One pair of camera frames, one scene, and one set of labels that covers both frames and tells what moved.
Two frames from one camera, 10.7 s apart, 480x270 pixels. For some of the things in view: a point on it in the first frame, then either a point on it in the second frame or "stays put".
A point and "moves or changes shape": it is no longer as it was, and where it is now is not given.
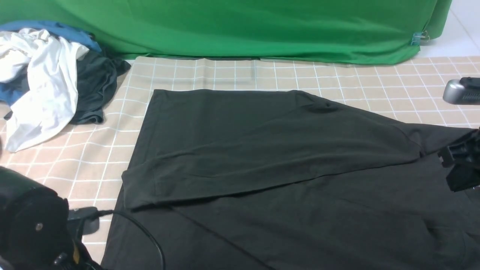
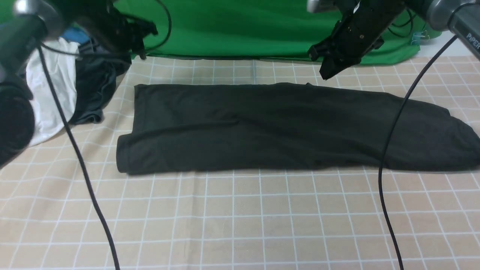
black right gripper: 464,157 to 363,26
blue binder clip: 417,36 stays put
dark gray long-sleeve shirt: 236,179 moves or changes shape
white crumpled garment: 50,101 stays put
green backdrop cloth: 367,31 stays put
